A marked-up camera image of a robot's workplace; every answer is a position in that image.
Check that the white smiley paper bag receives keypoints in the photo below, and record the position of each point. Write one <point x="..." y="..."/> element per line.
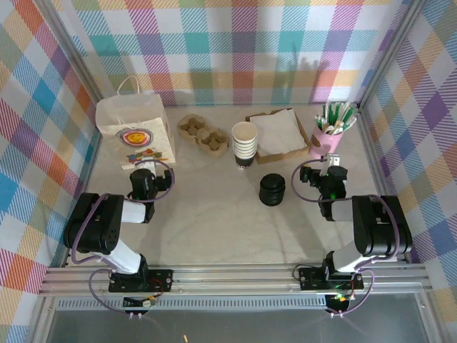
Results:
<point x="135" y="114"/>

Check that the brown cardboard cup carrier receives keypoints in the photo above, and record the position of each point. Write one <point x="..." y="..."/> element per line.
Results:
<point x="194" y="126"/>
<point x="214" y="153"/>

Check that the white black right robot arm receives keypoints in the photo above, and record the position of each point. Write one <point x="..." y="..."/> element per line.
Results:
<point x="371" y="228"/>

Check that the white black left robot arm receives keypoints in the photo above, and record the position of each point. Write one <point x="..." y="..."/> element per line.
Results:
<point x="110" y="228"/>

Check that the pink holder cup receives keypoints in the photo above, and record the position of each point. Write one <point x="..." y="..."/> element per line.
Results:
<point x="323" y="146"/>

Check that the wooden stirrers bundle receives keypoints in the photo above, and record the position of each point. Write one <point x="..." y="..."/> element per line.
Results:
<point x="337" y="126"/>

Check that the brown cardboard napkin tray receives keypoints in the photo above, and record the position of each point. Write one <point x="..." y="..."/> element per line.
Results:
<point x="282" y="157"/>

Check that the stack of black lids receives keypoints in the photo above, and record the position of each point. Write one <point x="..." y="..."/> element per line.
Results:
<point x="272" y="189"/>

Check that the green white stick packet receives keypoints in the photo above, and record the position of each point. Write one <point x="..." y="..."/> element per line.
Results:
<point x="318" y="119"/>
<point x="326" y="112"/>
<point x="351" y="116"/>
<point x="334" y="113"/>
<point x="344" y="110"/>

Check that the stack of white napkins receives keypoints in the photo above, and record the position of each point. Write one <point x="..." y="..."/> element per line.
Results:
<point x="278" y="132"/>

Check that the stack of paper cups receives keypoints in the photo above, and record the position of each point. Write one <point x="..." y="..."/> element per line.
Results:
<point x="245" y="143"/>

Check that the grey metal panel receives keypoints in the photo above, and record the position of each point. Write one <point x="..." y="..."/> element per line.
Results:
<point x="250" y="325"/>

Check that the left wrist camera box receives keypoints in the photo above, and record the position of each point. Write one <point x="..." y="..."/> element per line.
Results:
<point x="144" y="165"/>

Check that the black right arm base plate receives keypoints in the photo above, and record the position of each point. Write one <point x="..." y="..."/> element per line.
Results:
<point x="310" y="278"/>

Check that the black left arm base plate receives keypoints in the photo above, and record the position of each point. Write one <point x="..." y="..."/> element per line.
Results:
<point x="160" y="280"/>

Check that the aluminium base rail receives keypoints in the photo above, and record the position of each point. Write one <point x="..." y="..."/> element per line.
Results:
<point x="232" y="278"/>

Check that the aluminium frame post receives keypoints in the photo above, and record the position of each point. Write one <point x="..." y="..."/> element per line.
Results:
<point x="78" y="60"/>
<point x="389" y="53"/>

